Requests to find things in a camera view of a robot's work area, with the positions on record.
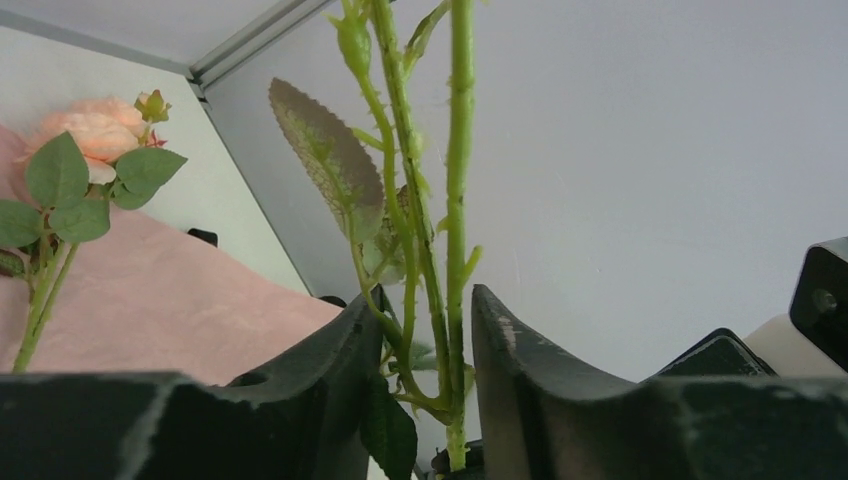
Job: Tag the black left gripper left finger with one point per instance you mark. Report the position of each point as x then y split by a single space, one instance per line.
294 417

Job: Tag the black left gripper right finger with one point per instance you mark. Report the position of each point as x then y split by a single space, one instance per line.
546 414

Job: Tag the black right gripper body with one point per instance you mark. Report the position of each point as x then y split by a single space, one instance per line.
809 341

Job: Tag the purple wrapping paper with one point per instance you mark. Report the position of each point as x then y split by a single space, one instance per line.
149 297

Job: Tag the yellow flower stem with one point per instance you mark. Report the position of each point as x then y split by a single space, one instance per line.
412 271

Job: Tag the pink and yellow flower bouquet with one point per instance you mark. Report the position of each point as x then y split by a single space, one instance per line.
78 164

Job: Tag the black ribbon gold lettering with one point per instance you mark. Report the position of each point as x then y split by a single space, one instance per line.
208 237

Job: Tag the aluminium frame rail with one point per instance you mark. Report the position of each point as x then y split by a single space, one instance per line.
203 41

